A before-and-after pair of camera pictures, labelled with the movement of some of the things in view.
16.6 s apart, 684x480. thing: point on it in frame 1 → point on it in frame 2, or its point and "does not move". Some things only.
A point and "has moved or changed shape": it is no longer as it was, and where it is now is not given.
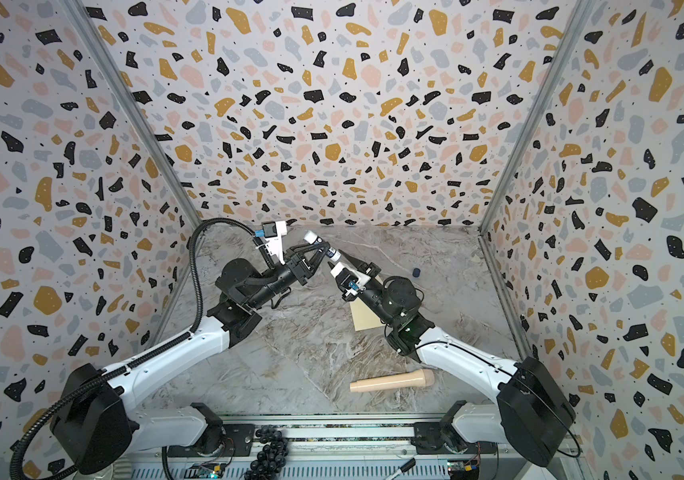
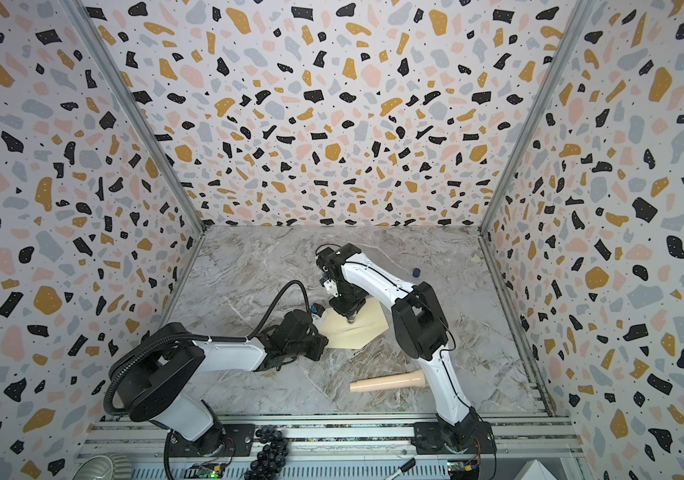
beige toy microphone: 412,379 does not move
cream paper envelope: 363,317 has moved or changed shape
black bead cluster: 271,460 does not move
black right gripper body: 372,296 → 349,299
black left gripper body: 296,273 → 307,347
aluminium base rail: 349,451 does not move
